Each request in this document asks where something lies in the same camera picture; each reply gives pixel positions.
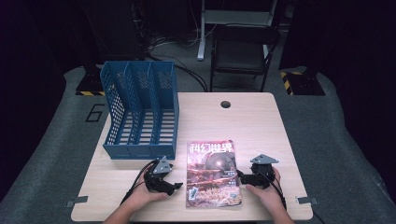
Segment black floor cables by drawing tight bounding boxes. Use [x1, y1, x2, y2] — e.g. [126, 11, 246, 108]
[145, 33, 209, 93]

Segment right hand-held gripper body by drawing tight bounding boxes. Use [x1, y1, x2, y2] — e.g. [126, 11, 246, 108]
[249, 153, 280, 189]

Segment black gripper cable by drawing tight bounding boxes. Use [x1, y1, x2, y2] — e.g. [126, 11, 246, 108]
[120, 160, 157, 206]
[257, 169, 288, 210]

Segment person's left hand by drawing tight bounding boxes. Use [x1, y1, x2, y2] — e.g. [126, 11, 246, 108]
[123, 173, 171, 213]

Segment black yellow striped base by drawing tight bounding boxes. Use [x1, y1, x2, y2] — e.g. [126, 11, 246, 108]
[279, 70, 327, 97]
[75, 62, 106, 97]

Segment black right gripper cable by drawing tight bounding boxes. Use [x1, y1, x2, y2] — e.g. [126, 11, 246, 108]
[257, 169, 288, 210]

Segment black folding chair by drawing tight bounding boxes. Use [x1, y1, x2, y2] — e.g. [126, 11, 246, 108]
[209, 24, 281, 93]

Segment blue plastic file rack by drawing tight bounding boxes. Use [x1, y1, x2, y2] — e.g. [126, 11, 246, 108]
[100, 60, 180, 161]

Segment magazine with reddish cover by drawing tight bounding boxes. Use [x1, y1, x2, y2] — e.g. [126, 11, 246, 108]
[185, 139, 243, 209]

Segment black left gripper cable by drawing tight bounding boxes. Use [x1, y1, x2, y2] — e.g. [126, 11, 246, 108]
[120, 160, 157, 206]

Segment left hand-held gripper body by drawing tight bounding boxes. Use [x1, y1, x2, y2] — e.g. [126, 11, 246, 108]
[143, 155, 174, 192]

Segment person's right hand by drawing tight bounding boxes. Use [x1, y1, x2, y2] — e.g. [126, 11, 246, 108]
[245, 167, 285, 210]

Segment grey metal table bracket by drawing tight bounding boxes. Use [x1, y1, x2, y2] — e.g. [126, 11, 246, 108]
[295, 196, 319, 206]
[64, 195, 90, 209]

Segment white metal stand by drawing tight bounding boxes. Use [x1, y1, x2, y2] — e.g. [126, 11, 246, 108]
[196, 0, 278, 62]

